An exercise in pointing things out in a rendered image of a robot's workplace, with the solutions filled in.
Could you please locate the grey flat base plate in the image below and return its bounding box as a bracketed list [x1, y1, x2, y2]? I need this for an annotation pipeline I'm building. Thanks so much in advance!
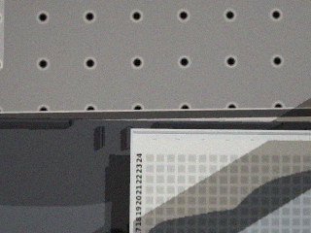
[0, 0, 311, 112]

